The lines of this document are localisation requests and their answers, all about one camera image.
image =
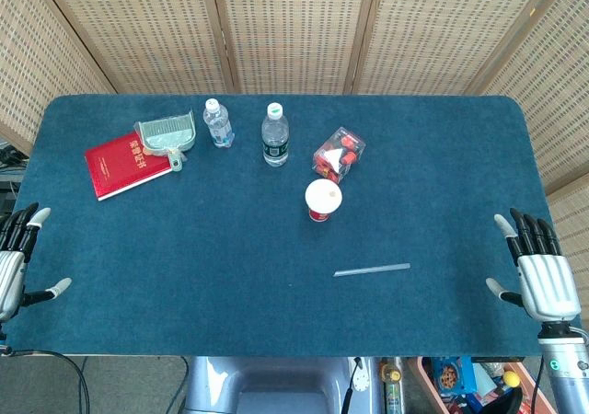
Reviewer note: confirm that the clear bottle with blue label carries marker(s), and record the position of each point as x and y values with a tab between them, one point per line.
218	126

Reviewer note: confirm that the clear bottle with dark label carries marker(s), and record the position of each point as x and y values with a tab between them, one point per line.
274	138

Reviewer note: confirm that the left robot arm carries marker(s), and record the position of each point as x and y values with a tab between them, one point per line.
2	336

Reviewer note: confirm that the bottle with yellow cap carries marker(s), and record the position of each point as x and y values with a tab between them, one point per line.
392	386

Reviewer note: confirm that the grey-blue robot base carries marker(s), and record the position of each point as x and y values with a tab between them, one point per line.
276	386

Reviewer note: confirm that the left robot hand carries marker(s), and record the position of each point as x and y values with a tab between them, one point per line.
11	271

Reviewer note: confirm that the clear box with red items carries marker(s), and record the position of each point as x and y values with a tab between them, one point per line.
338	156

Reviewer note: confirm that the grey-green plastic dustpan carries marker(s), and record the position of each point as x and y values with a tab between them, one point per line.
168	133

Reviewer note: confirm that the yellow ball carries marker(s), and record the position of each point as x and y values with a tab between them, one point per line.
511	379

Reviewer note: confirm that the blue felt table cover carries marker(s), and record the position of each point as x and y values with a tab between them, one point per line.
230	248

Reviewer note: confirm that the red cup with white lid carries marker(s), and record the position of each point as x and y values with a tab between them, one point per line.
323	195

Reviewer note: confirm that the orange plastic crate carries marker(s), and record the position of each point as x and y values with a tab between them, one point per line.
421	379

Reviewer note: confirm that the red hardcover book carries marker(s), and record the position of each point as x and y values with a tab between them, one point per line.
119	165

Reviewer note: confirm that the blue snack box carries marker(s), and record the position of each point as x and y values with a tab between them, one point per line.
453	375

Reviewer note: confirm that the black round object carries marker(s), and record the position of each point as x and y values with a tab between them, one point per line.
504	405

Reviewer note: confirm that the transparent plastic straw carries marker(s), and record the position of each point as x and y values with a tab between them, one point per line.
373	270

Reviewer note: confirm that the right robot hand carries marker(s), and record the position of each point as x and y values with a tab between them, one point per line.
547	285

